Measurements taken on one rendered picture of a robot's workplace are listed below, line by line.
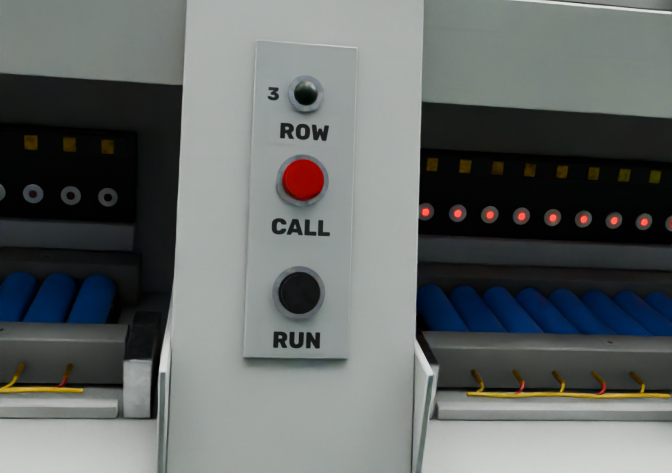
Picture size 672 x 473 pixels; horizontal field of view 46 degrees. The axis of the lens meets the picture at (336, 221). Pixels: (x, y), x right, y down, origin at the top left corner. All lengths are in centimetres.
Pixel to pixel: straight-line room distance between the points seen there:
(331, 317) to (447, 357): 10
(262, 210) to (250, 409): 8
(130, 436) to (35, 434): 4
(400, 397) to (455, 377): 8
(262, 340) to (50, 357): 11
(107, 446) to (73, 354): 5
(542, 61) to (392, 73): 7
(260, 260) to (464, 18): 13
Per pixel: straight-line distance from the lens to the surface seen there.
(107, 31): 33
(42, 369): 38
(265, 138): 31
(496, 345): 39
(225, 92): 31
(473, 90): 34
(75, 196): 47
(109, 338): 37
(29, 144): 47
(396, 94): 32
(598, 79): 36
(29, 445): 35
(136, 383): 35
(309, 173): 30
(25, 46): 34
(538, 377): 41
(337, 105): 31
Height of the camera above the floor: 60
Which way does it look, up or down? 4 degrees up
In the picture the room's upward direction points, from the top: 2 degrees clockwise
